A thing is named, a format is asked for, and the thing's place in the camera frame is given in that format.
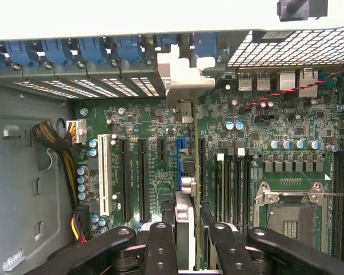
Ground blue expansion slot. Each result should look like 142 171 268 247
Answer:
176 138 187 191

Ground short black expansion slot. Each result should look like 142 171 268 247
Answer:
157 137 167 164

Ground white expansion slot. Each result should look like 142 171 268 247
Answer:
97 133 115 218

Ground yellow black power wires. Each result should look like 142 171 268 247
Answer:
31 119 88 244

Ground green motherboard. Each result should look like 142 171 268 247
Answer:
71 67 344 258

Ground open black PC case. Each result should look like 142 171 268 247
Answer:
0 27 344 275

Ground CPU socket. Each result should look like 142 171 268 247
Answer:
253 182 333 253

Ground red black twisted wire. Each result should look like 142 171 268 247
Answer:
240 50 344 111

